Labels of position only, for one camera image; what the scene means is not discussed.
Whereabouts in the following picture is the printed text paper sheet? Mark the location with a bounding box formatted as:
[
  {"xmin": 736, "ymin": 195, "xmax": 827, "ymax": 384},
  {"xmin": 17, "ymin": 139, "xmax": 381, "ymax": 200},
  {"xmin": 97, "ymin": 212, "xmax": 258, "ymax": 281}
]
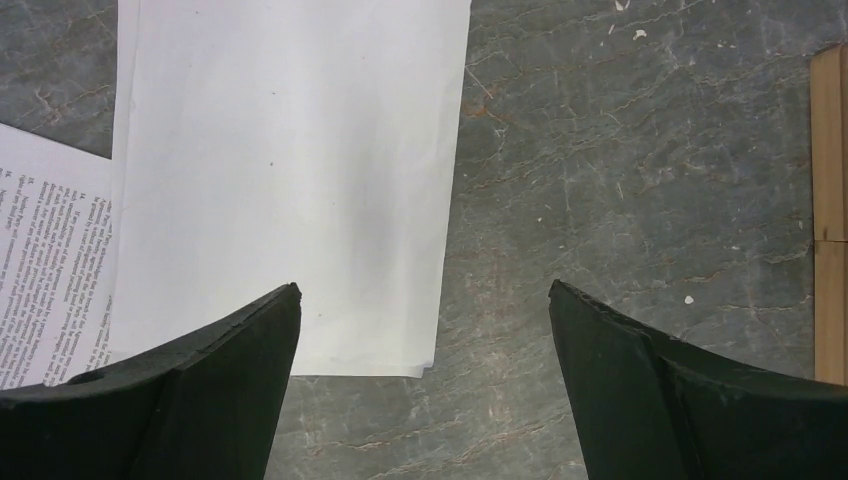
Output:
[{"xmin": 1, "ymin": 125, "xmax": 115, "ymax": 390}]

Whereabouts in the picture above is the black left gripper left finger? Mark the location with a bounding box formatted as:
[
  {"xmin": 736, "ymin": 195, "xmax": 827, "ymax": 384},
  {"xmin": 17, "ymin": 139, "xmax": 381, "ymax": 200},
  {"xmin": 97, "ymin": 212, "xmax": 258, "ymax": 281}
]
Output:
[{"xmin": 1, "ymin": 283, "xmax": 302, "ymax": 479}]

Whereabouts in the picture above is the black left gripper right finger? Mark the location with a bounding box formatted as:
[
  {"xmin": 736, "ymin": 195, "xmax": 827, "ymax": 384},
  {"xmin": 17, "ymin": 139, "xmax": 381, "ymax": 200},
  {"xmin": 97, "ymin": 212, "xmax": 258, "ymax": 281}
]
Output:
[{"xmin": 549, "ymin": 281, "xmax": 847, "ymax": 479}]

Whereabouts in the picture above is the wooden chessboard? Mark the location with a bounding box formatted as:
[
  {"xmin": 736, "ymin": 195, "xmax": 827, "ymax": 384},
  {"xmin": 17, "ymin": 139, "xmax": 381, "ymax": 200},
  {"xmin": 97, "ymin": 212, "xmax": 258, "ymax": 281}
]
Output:
[{"xmin": 810, "ymin": 44, "xmax": 847, "ymax": 385}]

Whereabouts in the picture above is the white paper stack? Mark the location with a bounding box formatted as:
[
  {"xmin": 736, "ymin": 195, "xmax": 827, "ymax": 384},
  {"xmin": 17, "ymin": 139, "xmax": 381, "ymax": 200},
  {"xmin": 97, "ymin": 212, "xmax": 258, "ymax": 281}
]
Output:
[{"xmin": 110, "ymin": 1, "xmax": 471, "ymax": 377}]

